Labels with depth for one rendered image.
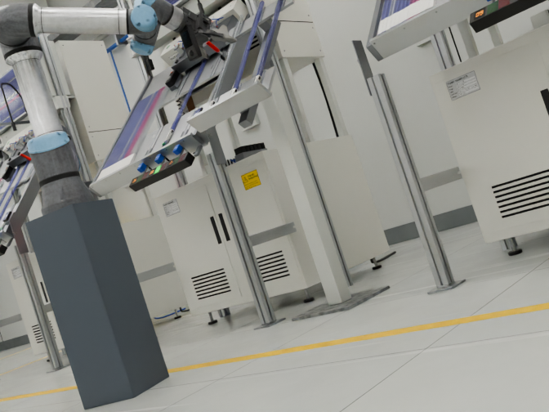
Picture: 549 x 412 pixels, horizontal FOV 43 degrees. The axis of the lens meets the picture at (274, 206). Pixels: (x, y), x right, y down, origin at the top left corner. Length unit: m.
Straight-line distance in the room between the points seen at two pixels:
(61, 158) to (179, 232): 1.15
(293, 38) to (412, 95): 1.24
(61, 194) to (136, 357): 0.50
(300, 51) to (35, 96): 1.32
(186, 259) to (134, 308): 1.09
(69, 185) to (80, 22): 0.49
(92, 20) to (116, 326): 0.89
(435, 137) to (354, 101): 0.58
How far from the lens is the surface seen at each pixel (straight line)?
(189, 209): 3.01
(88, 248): 1.95
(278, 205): 2.68
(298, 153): 2.35
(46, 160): 2.04
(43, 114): 2.23
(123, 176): 2.83
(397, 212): 4.31
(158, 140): 2.76
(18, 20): 2.18
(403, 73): 4.19
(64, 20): 2.17
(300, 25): 3.21
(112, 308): 1.96
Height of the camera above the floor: 0.30
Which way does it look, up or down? 2 degrees up
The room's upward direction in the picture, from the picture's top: 18 degrees counter-clockwise
